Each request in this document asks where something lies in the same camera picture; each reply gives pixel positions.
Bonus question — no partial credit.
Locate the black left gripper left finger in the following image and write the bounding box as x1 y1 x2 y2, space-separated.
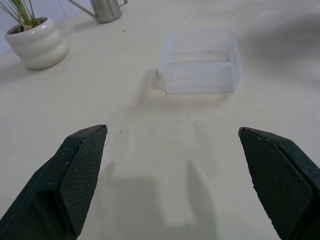
0 124 109 240

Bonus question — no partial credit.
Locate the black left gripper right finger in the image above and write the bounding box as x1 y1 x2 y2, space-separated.
238 126 320 240

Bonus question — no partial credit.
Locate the clear plastic container box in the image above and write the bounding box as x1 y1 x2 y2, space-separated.
152 27 244 94

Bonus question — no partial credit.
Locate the white ribbed plant pot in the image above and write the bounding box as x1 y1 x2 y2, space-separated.
4 16 70 70

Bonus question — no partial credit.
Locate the green grass plant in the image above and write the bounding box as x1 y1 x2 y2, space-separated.
0 0 38 30

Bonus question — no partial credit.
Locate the stainless steel watering can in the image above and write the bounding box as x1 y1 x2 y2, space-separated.
67 0 130 24

